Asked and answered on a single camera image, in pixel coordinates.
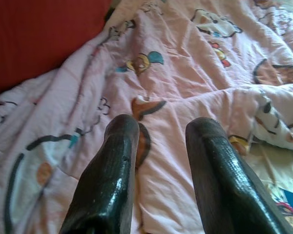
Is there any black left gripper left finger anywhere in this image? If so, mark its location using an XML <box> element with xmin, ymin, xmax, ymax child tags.
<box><xmin>60</xmin><ymin>114</ymin><xmax>140</xmax><ymax>234</ymax></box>

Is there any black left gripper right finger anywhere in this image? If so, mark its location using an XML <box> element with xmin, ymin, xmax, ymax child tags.
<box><xmin>185</xmin><ymin>117</ymin><xmax>293</xmax><ymax>234</ymax></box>

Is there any red cushion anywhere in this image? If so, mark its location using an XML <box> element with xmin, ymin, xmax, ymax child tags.
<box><xmin>0</xmin><ymin>0</ymin><xmax>113</xmax><ymax>98</ymax></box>

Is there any beige floral bed sheet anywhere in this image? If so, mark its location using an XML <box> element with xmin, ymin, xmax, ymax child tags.
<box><xmin>244</xmin><ymin>143</ymin><xmax>293</xmax><ymax>234</ymax></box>

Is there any pink cartoon print blanket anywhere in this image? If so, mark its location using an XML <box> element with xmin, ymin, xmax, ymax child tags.
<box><xmin>0</xmin><ymin>0</ymin><xmax>293</xmax><ymax>234</ymax></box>

